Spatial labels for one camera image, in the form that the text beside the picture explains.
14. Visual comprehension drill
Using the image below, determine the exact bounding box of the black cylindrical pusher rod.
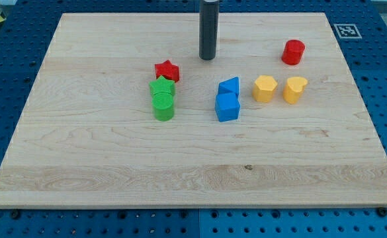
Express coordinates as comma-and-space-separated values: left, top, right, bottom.
199, 0, 219, 60

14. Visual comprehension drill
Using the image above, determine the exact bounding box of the yellow hexagon block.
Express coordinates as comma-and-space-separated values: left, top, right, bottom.
252, 75, 278, 102

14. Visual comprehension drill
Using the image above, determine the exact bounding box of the green cylinder block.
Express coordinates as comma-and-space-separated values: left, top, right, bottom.
151, 93, 174, 121

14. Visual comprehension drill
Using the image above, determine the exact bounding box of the blue cube block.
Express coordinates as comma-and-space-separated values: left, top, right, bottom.
215, 93, 240, 122

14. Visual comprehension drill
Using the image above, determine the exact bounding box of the green star block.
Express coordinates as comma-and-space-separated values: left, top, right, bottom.
149, 75, 175, 97

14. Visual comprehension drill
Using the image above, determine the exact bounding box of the blue triangle block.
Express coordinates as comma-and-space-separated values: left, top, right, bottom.
218, 77, 239, 98

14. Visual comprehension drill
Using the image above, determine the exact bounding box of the red star block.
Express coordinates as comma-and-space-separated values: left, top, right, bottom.
154, 59, 180, 83

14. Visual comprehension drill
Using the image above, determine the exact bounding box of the light wooden board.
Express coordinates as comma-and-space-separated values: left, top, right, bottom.
0, 13, 387, 209

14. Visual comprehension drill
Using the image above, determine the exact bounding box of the yellow heart block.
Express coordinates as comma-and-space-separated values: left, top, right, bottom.
282, 77, 308, 104

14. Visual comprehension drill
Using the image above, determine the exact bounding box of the red cylinder block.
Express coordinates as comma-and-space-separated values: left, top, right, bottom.
281, 39, 306, 65

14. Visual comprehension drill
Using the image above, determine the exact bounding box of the white fiducial marker tag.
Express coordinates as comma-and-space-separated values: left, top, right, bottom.
334, 23, 362, 39

